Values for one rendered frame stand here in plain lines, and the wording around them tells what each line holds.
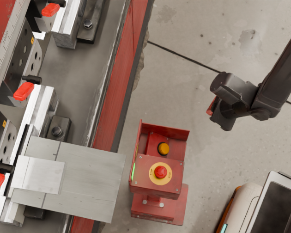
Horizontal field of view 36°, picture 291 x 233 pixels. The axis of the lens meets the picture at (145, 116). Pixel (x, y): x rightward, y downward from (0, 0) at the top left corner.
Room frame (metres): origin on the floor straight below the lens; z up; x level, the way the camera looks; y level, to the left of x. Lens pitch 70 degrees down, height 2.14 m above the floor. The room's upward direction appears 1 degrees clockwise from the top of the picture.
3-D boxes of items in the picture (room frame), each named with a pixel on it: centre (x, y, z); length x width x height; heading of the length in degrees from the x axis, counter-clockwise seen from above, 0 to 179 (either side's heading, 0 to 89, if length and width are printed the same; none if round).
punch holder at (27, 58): (0.44, 0.30, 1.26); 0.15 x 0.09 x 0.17; 169
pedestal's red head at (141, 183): (0.35, -0.05, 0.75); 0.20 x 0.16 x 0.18; 171
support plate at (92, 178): (0.24, 0.19, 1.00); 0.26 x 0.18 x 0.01; 79
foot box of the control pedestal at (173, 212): (0.35, -0.08, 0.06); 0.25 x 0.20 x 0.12; 81
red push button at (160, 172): (0.30, -0.05, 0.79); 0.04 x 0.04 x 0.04
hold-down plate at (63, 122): (0.30, 0.28, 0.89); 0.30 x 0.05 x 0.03; 169
